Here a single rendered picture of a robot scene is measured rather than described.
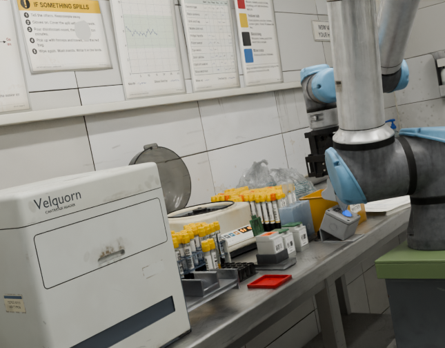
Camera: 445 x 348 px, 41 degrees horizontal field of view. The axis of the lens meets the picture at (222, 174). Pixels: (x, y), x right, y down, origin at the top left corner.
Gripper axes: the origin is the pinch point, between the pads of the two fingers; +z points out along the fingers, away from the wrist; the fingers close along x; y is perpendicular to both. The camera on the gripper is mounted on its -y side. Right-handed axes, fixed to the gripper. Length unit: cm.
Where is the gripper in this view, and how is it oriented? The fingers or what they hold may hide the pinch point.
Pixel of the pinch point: (346, 206)
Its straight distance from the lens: 152.5
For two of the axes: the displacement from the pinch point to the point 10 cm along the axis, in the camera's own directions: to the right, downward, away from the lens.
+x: -5.9, 1.8, -7.9
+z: 1.9, 9.8, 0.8
